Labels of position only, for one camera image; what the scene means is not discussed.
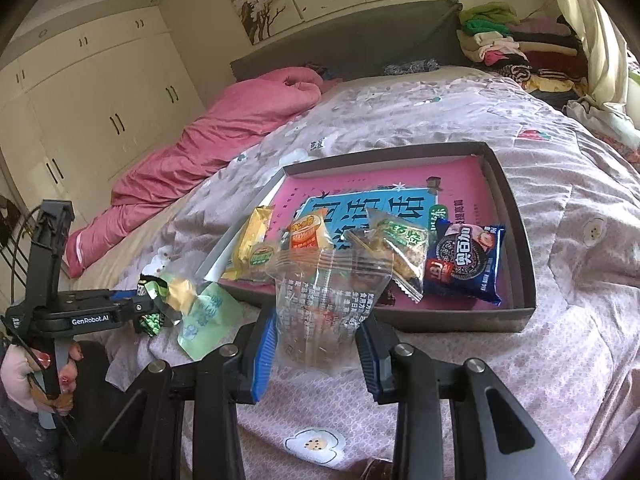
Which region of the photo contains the pink and blue book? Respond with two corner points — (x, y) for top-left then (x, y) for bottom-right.
(220, 155), (516, 306)

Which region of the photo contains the pink quilt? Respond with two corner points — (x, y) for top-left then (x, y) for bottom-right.
(65, 66), (343, 279)

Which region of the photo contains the yellow cake packet green label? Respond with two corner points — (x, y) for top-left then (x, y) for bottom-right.
(221, 205), (281, 282)

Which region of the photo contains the clear plastic snack packet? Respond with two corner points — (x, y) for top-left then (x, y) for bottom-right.
(265, 247), (393, 376)

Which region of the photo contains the dark patterned pillow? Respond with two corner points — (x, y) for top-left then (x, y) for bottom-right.
(382, 59), (441, 77)

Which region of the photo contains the cream wardrobe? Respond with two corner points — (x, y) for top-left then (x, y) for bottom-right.
(0, 2), (206, 301)

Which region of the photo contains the dark green snack packet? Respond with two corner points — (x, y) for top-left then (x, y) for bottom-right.
(136, 274), (171, 337)

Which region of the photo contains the grey cardboard box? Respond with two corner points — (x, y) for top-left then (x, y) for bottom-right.
(205, 141), (538, 335)

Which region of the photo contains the pale green cake packet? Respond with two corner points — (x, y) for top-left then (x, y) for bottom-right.
(162, 272), (244, 361)

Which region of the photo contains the cream curtain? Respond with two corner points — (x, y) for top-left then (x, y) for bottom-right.
(542, 0), (636, 106)

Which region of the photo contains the pile of folded clothes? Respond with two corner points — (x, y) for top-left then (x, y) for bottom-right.
(457, 2), (591, 96)

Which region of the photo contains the dark grey headboard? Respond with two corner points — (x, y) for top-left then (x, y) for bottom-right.
(230, 0), (463, 83)

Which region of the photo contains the person's left forearm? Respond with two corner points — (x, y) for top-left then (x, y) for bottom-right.
(0, 390), (66, 480)

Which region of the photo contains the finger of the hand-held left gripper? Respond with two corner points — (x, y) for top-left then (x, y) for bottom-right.
(115, 300), (166, 333)
(107, 287), (151, 306)

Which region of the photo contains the clear nut bar packet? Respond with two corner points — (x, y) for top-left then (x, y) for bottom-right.
(345, 207), (431, 303)

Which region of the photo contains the blue cookie packet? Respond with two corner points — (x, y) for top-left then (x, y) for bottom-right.
(424, 222), (507, 307)

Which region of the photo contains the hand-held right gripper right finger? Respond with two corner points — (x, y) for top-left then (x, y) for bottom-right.
(356, 317), (576, 480)

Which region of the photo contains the person's left hand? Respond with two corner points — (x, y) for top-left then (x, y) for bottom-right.
(0, 342), (83, 416)

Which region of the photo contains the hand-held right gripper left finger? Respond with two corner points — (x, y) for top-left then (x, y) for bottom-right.
(100, 305), (278, 480)

